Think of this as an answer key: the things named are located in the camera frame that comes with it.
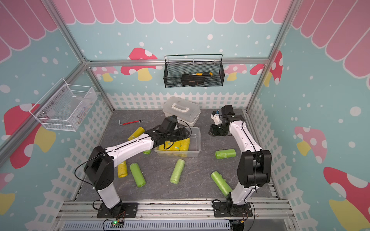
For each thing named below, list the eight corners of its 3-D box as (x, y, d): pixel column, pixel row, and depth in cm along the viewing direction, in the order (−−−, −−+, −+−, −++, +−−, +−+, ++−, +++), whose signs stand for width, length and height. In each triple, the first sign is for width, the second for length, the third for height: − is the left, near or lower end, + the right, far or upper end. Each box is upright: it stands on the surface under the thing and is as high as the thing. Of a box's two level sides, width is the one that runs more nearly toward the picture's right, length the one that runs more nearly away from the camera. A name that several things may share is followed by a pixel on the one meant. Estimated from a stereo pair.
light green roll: (169, 182, 85) (168, 180, 83) (179, 159, 94) (178, 157, 92) (176, 185, 84) (176, 183, 82) (186, 162, 93) (186, 160, 91)
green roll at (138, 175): (139, 188, 83) (137, 187, 81) (129, 167, 91) (128, 165, 89) (147, 183, 85) (146, 181, 82) (137, 163, 93) (136, 160, 91)
